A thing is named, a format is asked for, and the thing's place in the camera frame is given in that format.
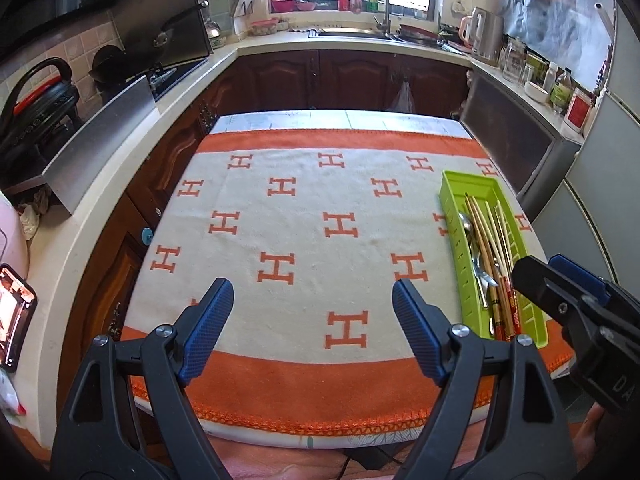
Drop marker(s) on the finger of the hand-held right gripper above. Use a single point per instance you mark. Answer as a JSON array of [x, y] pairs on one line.
[[580, 272], [545, 285]]

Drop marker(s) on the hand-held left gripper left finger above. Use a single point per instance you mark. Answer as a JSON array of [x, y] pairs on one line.
[[210, 330]]

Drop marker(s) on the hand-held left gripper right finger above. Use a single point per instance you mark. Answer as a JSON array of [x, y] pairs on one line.
[[415, 330]]

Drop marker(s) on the pile of red-striped wooden chopsticks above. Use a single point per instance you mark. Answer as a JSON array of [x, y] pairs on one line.
[[510, 310]]

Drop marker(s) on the black-banded wooden chopstick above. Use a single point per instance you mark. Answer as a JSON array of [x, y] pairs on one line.
[[494, 307]]

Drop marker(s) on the green plastic utensil tray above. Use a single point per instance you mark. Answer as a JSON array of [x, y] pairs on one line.
[[452, 190]]

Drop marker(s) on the person's right hand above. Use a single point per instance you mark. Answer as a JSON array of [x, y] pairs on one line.
[[589, 432]]

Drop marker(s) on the grey refrigerator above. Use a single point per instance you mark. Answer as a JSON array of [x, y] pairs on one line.
[[600, 185]]

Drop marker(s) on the teal round cabinet knob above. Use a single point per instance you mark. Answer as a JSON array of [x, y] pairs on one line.
[[146, 236]]

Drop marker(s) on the orange white printed blanket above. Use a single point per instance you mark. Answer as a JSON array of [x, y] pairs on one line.
[[305, 245]]

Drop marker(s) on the red label container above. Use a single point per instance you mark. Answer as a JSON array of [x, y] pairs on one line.
[[578, 110]]

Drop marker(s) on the clear bottle with green label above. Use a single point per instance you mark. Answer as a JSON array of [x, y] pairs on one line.
[[561, 92]]

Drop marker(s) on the white bowl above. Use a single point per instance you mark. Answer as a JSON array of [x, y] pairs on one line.
[[536, 91]]

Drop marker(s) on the smartphone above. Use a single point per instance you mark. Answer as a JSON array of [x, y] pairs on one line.
[[17, 315]]

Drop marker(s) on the white plastic bottle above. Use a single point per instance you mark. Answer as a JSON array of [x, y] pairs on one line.
[[549, 77]]

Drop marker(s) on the small glass jar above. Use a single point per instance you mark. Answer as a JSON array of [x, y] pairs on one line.
[[526, 74]]

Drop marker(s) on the crumpled rag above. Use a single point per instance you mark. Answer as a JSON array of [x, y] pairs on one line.
[[34, 212]]

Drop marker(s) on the large glass jar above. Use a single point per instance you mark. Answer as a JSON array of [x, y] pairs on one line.
[[513, 60]]

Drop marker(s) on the low steel splash panel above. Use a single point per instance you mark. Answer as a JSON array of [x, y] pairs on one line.
[[100, 135]]

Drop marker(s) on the hanging plastic bag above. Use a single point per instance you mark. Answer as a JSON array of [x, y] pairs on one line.
[[403, 97]]

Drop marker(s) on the steel electric kettle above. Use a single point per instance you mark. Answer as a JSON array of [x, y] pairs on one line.
[[487, 37]]

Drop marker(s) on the black gas stove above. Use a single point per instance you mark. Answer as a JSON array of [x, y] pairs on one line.
[[175, 77]]

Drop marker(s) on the black pressure cooker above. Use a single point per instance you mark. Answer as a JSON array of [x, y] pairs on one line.
[[40, 115]]

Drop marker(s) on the red pan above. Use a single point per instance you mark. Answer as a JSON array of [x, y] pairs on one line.
[[420, 34]]

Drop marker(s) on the black wok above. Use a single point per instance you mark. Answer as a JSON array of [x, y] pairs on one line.
[[107, 67]]

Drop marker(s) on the small steel teapot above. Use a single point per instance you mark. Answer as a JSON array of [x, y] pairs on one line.
[[213, 35]]

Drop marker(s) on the steel kitchen sink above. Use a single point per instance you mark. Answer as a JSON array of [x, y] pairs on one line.
[[350, 34]]

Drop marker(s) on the steel sink faucet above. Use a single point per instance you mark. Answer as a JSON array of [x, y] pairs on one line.
[[386, 10]]

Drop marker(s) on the red basin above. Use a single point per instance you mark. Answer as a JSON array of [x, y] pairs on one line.
[[282, 2], [305, 6]]

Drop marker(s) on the black range hood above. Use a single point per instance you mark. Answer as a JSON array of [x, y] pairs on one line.
[[55, 0]]

